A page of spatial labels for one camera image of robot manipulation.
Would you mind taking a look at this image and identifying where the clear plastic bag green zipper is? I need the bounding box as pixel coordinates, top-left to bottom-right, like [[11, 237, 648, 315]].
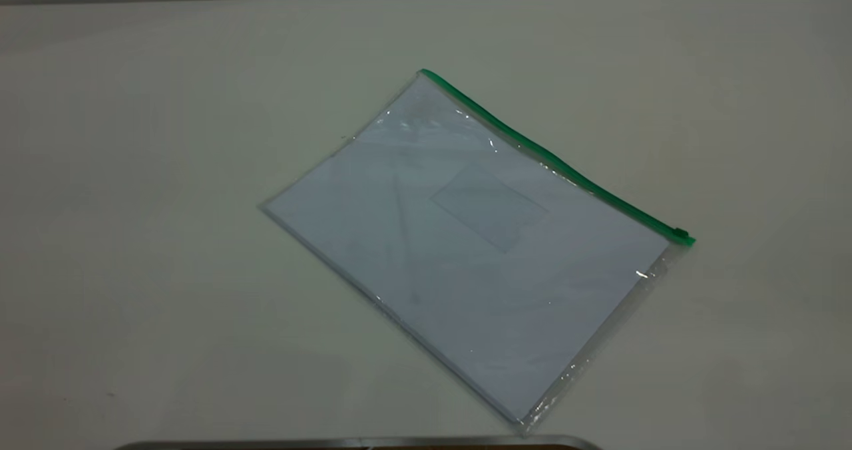
[[258, 69, 696, 435]]

